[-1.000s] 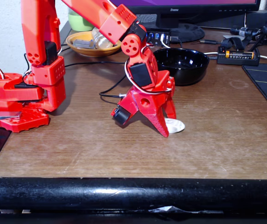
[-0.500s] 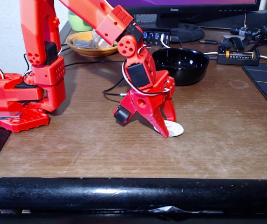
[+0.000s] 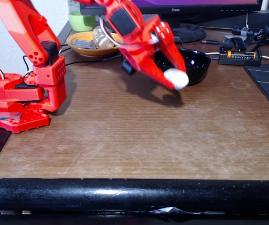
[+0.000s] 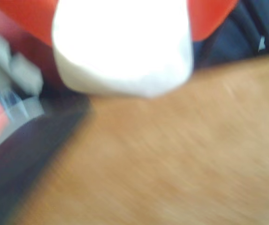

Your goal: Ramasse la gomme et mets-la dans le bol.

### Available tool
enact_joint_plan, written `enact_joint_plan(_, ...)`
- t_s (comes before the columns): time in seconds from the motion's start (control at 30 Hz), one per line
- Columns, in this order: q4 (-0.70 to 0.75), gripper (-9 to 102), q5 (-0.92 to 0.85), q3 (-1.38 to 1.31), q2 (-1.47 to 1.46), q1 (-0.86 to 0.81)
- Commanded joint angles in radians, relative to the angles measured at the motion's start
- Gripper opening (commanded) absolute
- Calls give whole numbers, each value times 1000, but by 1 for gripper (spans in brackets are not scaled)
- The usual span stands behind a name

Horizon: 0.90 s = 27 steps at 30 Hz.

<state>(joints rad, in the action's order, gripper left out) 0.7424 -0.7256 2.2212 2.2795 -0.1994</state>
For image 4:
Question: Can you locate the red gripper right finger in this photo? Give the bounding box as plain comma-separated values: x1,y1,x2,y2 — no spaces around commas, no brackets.
187,0,239,42

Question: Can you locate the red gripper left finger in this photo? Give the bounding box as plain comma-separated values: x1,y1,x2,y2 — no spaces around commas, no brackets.
0,0,58,45

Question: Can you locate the white oval eraser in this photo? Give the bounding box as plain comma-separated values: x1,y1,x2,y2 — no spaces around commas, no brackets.
52,0,195,99

